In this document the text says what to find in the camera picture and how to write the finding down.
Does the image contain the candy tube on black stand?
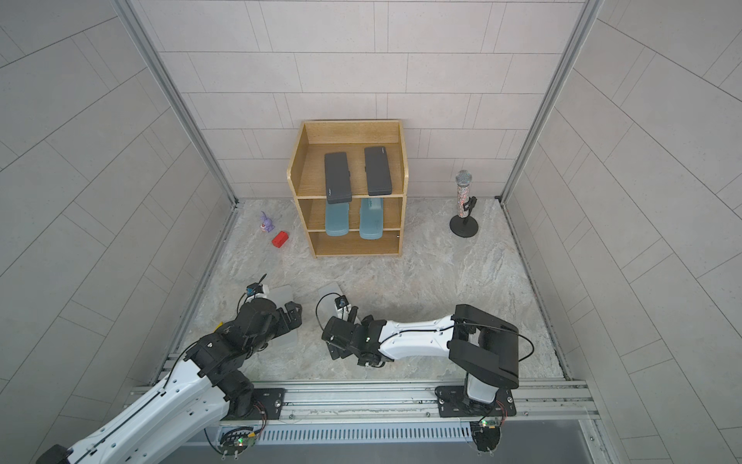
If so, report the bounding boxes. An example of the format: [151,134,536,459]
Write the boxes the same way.
[449,170,478,238]

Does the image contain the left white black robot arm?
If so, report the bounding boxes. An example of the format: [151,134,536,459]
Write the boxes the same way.
[38,297,303,463]

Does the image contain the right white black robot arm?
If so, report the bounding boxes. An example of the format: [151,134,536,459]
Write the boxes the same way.
[322,304,520,421]

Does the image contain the red block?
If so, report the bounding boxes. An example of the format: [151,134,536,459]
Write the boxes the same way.
[272,231,289,249]

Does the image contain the frosted white pencil case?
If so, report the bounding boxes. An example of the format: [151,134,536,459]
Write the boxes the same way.
[315,282,344,328]
[264,285,294,309]

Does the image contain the teal pencil case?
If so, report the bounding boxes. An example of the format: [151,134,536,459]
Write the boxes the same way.
[359,197,384,240]
[325,203,350,237]

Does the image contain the black pencil case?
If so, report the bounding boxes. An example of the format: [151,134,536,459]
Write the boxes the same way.
[325,152,352,204]
[364,146,392,196]

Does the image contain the purple toy figure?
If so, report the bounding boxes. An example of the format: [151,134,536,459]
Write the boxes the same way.
[260,212,274,233]

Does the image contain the aluminium mounting rail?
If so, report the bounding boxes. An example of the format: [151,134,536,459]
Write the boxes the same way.
[112,379,601,430]

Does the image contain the right circuit board with wires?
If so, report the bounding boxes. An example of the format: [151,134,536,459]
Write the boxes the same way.
[469,420,502,454]

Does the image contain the left circuit board with wires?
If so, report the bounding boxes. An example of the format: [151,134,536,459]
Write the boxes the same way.
[218,426,258,460]

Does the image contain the circuit board with wires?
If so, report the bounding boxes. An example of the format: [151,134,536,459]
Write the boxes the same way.
[218,426,258,460]
[469,420,502,454]

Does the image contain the wooden three-tier shelf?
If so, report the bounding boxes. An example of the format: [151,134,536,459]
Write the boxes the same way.
[287,120,410,257]

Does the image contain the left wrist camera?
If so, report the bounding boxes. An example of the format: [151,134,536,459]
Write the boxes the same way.
[245,274,268,301]

